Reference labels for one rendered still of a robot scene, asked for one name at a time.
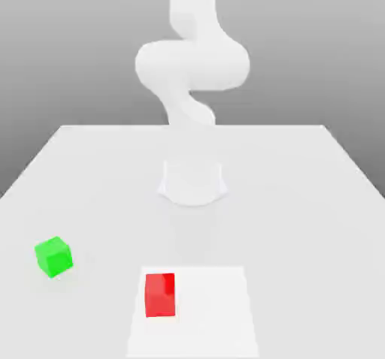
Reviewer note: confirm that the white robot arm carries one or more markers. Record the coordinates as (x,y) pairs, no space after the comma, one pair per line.
(192,64)

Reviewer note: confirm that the small red cube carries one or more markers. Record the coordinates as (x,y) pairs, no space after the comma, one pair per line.
(159,297)

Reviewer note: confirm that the small green cube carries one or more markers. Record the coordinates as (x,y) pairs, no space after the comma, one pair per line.
(54,257)

